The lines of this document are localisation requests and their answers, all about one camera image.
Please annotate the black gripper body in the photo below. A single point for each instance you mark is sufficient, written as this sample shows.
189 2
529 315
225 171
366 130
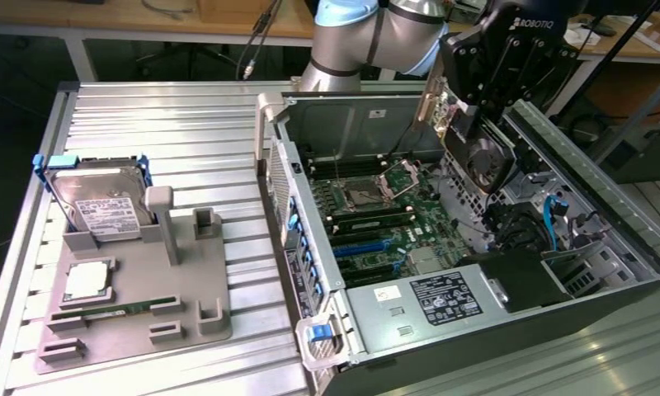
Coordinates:
533 12

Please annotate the graphics card black cooler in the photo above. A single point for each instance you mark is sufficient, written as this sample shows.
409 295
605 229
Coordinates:
489 165

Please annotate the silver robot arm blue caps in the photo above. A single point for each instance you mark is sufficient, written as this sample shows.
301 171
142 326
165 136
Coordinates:
340 49

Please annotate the black computer mouse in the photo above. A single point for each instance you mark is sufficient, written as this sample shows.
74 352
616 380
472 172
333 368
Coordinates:
604 29

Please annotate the green electronics pile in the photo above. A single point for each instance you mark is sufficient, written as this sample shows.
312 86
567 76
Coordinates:
466 8

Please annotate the black slanted pole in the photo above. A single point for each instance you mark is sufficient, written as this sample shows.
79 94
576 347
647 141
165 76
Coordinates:
635 33

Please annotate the black monitor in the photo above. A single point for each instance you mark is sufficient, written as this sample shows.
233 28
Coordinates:
621 6

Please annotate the black box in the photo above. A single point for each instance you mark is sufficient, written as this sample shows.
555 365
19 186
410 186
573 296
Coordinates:
655 156

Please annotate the metal socket cover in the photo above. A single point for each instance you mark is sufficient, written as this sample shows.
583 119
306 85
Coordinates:
398 175

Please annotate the grey perforated drive cage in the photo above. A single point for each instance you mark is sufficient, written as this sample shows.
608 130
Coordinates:
456 194

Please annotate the thin locking lever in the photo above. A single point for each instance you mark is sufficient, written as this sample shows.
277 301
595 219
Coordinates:
336 165

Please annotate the black RAM slot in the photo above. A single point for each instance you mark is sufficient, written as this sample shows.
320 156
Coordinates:
326 173
325 167
324 161

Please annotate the CPU socket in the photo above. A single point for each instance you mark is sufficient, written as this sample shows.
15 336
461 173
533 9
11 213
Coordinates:
362 194

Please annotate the green motherboard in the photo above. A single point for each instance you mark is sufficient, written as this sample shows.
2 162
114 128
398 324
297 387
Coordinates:
434 222

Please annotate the black labelled RAM stick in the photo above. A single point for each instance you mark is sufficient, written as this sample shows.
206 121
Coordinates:
370 224

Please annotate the blue slot clip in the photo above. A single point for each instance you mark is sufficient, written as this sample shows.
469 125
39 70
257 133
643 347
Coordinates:
293 221
302 242
306 257
316 292
293 204
310 272

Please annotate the black chair base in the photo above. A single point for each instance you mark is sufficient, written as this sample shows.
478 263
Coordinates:
197 53

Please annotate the silver chipset heat sink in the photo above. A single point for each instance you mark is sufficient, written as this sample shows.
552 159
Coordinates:
422 260

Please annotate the blue expansion slot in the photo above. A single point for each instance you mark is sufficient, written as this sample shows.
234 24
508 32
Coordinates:
360 249

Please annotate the grey disk bay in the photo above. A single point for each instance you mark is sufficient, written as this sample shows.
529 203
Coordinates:
580 276

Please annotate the black air shroud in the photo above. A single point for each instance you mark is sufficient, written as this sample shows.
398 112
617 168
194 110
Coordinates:
516 280

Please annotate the black expansion slot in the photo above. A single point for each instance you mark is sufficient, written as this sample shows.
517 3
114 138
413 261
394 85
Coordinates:
368 274

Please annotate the grey power supply unit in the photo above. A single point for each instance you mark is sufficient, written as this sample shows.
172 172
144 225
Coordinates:
390 326

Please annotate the blue case latch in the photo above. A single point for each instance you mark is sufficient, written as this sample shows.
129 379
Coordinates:
318 333

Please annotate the hard disk blue caddy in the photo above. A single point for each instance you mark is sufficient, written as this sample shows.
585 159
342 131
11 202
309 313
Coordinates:
104 206

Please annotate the open black PC case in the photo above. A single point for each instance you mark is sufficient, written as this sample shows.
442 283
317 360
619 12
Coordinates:
472 367

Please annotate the grey parts rack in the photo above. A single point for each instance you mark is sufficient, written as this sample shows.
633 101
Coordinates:
137 297

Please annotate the green RAM stick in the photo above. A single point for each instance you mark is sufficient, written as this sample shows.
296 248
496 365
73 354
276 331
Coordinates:
137 307

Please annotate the silver CPU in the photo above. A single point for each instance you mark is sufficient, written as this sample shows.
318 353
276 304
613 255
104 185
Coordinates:
86 282

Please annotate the wooden desk white frame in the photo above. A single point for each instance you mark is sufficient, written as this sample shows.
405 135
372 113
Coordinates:
88 22
604 49

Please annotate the aluminium profile frame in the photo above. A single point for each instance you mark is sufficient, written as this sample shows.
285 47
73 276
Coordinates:
645 107

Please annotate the black intrusion switch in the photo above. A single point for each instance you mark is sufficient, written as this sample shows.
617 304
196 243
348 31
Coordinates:
294 168

